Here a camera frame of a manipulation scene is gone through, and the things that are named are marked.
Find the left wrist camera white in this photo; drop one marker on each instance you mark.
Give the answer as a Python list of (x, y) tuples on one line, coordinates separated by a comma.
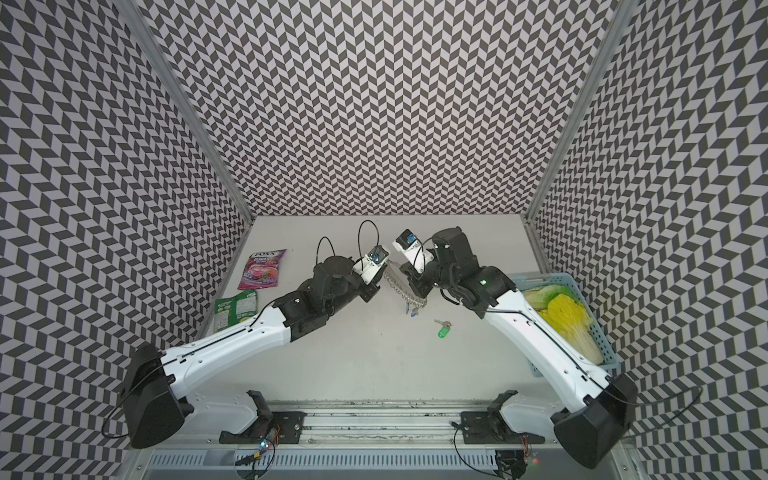
[(371, 264)]

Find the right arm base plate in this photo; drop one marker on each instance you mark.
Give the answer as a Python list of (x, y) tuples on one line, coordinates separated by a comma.
[(483, 427)]

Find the base wiring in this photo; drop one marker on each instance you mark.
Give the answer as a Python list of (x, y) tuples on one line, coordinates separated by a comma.
[(510, 461), (258, 453)]

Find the light blue plastic basket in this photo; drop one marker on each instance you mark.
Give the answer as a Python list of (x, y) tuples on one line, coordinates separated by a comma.
[(530, 281)]

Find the yellow green plastic bag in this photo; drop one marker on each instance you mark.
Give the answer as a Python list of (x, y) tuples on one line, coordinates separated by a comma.
[(559, 307)]

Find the aluminium frame rail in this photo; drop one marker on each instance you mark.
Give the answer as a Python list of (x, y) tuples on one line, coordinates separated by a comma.
[(373, 440)]

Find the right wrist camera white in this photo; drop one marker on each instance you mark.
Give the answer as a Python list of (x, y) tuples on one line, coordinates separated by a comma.
[(408, 244)]

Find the right base wiring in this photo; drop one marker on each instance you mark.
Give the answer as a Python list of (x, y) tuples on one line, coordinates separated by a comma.
[(510, 461)]

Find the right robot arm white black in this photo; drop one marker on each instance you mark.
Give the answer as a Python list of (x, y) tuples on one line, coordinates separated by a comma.
[(593, 410)]

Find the green candy bag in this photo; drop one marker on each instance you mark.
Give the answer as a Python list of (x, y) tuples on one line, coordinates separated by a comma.
[(232, 310)]

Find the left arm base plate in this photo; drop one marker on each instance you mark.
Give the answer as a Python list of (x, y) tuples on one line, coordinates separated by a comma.
[(282, 428)]

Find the purple candy bag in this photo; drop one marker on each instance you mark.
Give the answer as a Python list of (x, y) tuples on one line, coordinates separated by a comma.
[(261, 270)]

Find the left base wiring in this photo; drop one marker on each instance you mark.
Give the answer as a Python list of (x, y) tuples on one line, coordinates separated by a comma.
[(258, 453)]

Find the key with green tag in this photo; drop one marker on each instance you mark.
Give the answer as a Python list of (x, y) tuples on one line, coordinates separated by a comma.
[(445, 327)]

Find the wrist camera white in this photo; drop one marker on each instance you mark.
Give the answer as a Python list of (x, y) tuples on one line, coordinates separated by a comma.
[(371, 264), (408, 244)]

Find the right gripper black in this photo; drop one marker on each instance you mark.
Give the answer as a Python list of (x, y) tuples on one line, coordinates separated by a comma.
[(416, 280)]

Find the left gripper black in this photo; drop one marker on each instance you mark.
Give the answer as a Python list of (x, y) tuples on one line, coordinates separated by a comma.
[(372, 288)]

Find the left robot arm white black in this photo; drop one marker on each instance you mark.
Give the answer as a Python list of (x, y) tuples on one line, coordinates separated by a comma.
[(159, 395)]

